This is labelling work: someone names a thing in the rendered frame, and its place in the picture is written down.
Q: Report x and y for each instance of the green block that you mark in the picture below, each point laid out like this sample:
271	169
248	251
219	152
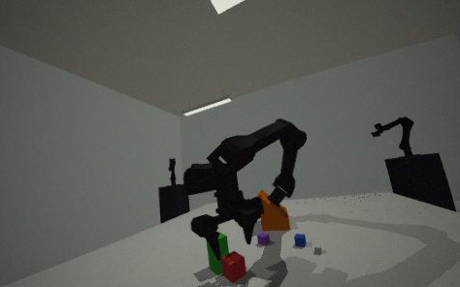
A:
215	265
223	244

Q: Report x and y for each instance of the small purple cube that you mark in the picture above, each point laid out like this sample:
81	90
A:
263	239

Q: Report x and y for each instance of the blue cube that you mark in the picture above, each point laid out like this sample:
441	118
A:
300	240

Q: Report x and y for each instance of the red block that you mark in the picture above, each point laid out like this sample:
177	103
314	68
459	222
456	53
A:
233	266

